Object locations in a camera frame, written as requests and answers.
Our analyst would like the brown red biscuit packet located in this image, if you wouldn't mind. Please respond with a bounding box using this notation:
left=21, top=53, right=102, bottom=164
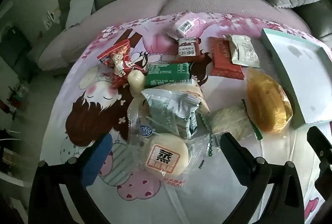
left=171, top=37, right=208, bottom=64

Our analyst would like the dark green snack packet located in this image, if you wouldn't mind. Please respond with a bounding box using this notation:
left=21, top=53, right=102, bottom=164
left=144, top=63, right=194, bottom=88

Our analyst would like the light grey board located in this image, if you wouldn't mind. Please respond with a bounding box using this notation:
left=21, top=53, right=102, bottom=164
left=65, top=0, right=98, bottom=30

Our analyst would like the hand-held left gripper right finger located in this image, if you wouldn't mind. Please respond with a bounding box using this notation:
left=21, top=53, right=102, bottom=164
left=219, top=132, right=305, bottom=224

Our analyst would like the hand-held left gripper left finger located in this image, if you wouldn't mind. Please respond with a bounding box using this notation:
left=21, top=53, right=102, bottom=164
left=28, top=133, right=113, bottom=224

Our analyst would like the silver green snack packet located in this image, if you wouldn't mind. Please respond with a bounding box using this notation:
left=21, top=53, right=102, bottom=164
left=141, top=89, right=203, bottom=139

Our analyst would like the yellow cake packet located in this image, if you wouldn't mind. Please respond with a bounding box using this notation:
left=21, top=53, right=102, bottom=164
left=245, top=68, right=293, bottom=132

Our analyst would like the cream snack packet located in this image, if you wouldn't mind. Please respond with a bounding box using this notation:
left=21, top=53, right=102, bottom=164
left=225, top=34, right=260, bottom=68

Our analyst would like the pink snack packet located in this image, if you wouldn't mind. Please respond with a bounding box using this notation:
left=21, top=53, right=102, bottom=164
left=166, top=12, right=208, bottom=39

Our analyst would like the flat red snack packet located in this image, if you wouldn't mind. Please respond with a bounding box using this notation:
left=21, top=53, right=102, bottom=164
left=209, top=37, right=245, bottom=80

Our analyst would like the pink cartoon printed blanket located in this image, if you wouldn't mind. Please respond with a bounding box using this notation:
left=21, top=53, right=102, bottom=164
left=40, top=13, right=332, bottom=224

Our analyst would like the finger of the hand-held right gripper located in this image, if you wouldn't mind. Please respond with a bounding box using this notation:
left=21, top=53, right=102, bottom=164
left=306, top=125, right=332, bottom=189

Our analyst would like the pale crispy snack clear packet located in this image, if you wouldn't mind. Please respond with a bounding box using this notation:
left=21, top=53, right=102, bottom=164
left=204, top=100, right=264, bottom=143

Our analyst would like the small cream wrapped snack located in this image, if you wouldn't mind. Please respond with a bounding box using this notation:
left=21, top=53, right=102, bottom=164
left=127, top=70, right=146, bottom=97

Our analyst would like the red candy packet clear window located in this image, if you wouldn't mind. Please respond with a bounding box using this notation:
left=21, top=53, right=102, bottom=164
left=97, top=39, right=146, bottom=89

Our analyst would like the round steamed cake clear packet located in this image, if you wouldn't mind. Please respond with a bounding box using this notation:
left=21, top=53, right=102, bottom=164
left=127, top=100, right=210, bottom=188

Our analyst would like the white box with teal edge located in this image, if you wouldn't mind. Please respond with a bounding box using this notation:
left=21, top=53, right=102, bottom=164
left=261, top=28, right=332, bottom=131

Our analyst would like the grey leather cushion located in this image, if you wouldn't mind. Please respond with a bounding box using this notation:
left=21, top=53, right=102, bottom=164
left=296, top=0, right=332, bottom=41

